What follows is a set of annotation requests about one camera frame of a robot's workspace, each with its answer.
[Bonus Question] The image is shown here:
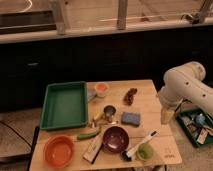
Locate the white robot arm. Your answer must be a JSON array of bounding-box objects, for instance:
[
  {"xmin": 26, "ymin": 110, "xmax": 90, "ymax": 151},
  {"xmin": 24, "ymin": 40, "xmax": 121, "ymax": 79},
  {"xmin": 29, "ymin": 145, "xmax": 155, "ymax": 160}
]
[{"xmin": 158, "ymin": 61, "xmax": 213, "ymax": 125}]

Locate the brown grape bunch toy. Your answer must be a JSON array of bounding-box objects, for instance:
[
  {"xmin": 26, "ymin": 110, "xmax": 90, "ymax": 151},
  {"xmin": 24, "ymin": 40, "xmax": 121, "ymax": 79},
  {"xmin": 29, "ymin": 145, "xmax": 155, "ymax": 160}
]
[{"xmin": 123, "ymin": 88, "xmax": 137, "ymax": 106}]

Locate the small green cup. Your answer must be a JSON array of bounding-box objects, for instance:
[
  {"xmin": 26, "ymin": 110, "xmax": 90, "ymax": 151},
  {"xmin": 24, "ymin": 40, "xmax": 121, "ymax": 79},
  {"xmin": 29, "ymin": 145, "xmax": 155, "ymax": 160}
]
[{"xmin": 137, "ymin": 143, "xmax": 154, "ymax": 161}]

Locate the yellow banana toy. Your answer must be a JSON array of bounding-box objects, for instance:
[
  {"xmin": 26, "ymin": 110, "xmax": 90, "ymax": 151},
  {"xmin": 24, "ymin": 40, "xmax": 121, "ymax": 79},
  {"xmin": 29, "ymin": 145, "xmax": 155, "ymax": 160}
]
[{"xmin": 92, "ymin": 112, "xmax": 103, "ymax": 122}]

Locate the orange plastic bowl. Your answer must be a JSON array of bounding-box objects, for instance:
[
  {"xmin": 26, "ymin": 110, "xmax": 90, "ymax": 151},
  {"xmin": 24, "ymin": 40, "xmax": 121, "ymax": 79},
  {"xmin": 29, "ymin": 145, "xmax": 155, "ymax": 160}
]
[{"xmin": 43, "ymin": 135, "xmax": 74, "ymax": 169}]

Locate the dark purple bowl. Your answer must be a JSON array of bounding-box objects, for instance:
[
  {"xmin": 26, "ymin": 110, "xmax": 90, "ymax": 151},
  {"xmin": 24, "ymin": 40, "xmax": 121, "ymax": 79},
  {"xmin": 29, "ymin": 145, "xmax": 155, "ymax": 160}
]
[{"xmin": 103, "ymin": 126, "xmax": 129, "ymax": 154}]

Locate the metal cup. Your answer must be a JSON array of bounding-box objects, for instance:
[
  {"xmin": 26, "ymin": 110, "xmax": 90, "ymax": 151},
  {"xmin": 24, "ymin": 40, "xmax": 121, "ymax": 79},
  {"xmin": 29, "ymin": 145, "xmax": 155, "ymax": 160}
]
[{"xmin": 104, "ymin": 105, "xmax": 116, "ymax": 122}]

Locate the blue sponge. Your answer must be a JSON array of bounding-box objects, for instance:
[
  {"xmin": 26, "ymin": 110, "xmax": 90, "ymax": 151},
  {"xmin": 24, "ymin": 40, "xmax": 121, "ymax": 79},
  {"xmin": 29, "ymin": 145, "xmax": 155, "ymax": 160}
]
[{"xmin": 121, "ymin": 112, "xmax": 140, "ymax": 127}]

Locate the green bin with items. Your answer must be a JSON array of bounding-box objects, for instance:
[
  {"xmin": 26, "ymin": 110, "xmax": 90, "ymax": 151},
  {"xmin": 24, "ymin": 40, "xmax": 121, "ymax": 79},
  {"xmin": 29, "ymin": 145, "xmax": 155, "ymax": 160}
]
[{"xmin": 176, "ymin": 109, "xmax": 213, "ymax": 148}]

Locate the green cucumber toy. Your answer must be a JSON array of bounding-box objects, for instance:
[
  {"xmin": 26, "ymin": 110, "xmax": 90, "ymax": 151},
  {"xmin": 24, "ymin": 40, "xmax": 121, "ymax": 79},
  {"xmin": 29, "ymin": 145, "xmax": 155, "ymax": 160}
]
[{"xmin": 77, "ymin": 130, "xmax": 101, "ymax": 140}]

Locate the white black brush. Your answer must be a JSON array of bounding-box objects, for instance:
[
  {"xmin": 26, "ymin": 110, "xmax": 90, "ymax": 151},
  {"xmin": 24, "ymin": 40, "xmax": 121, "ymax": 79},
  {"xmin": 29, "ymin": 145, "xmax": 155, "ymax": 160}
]
[{"xmin": 121, "ymin": 131, "xmax": 157, "ymax": 162}]

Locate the green plastic tray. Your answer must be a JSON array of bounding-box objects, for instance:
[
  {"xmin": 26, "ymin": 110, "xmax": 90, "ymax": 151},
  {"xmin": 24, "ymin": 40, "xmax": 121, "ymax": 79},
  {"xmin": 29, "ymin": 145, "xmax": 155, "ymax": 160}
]
[{"xmin": 40, "ymin": 82, "xmax": 88, "ymax": 131}]

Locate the beige box with black stick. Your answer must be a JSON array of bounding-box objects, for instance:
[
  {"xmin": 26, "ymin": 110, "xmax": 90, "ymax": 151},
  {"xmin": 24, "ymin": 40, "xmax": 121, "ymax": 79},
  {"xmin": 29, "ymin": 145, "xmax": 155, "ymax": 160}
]
[{"xmin": 83, "ymin": 134, "xmax": 103, "ymax": 163}]

